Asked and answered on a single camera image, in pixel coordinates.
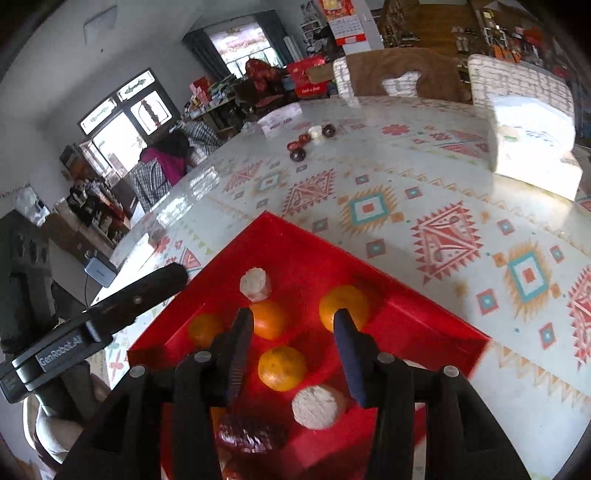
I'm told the grey box device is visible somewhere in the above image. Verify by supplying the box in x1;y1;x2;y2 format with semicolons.
84;257;117;288

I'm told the person's left hand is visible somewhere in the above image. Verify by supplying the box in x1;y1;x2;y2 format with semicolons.
23;376;112;464

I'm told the cluttered side table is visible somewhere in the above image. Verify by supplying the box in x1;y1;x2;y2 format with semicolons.
55;180;134;252

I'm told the white paper card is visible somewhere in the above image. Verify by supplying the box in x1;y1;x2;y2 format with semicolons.
256;104;303;137

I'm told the red plastic tray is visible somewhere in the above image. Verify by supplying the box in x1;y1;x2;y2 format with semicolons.
127;211;492;480

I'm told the red wall calendar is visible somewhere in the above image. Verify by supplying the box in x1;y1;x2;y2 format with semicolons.
323;0;368;47

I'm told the dark framed window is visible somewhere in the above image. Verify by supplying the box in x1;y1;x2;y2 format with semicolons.
78;69;181;153

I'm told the round beige rice cake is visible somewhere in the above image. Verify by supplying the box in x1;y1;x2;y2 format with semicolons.
291;384;347;431

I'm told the brown chair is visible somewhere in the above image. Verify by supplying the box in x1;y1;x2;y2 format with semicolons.
333;47;467;104

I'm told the red gift box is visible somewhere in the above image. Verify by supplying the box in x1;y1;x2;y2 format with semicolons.
287;56;331;100

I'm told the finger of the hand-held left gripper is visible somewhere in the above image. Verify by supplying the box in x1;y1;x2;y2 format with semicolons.
85;263;189;342

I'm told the wooden shelf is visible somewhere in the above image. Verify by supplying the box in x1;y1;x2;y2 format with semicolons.
379;0;485;51

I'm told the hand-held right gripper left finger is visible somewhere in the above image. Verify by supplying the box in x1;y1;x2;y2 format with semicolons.
55;308;254;480

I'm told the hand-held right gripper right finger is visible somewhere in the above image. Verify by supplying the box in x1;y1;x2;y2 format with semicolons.
333;310;532;480

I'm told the curtained window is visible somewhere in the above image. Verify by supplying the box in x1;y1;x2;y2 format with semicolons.
185;11;296;79

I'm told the round white rice cake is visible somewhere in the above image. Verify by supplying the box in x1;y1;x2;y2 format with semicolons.
239;268;272;302

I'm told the chair with white patterned cover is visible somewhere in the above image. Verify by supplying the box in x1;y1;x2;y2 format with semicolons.
467;54;575;134

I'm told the orange tangerine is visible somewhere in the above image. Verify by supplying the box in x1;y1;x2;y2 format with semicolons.
249;300;288;341
188;314;225;349
257;346;308;393
318;285;370;334

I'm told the red bag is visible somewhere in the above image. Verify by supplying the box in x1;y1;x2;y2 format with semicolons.
245;58;287;93

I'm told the white tissue pack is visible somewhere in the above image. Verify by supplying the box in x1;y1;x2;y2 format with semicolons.
489;95;583;201

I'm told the shelf of colourful goods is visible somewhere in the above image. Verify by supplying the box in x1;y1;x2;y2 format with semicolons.
480;9;573;79

